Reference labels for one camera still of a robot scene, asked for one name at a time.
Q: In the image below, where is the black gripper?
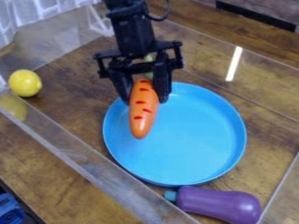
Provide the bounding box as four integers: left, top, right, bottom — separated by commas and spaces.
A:
93, 0, 182, 104

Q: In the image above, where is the orange toy carrot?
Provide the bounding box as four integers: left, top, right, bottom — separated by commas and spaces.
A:
128, 72, 158, 139

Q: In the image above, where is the round blue tray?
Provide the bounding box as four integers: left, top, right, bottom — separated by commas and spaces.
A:
102, 82, 246, 186

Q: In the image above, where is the yellow toy lemon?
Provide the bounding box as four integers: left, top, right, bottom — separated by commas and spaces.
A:
7, 69, 42, 97

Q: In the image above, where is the white mesh curtain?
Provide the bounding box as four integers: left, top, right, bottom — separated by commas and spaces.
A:
0, 0, 102, 49

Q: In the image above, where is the purple toy eggplant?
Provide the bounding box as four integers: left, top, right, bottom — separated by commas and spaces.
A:
164, 186, 261, 224

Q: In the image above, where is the blue device corner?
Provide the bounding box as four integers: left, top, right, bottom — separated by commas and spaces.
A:
0, 193, 23, 224

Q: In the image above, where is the clear acrylic barrier wall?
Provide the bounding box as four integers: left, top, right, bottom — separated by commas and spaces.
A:
0, 3, 299, 224

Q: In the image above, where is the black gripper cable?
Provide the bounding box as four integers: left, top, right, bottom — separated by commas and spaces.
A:
144, 0, 173, 23

